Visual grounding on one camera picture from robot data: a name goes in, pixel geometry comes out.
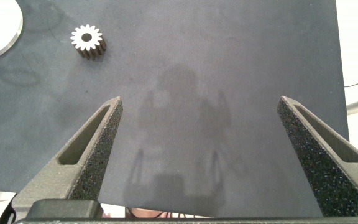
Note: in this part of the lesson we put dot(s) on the round white plate with pins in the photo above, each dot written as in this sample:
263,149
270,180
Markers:
3,26

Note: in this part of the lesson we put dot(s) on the small steel gear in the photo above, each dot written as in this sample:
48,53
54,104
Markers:
94,38

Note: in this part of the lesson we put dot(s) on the dark mat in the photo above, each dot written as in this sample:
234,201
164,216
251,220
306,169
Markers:
197,46

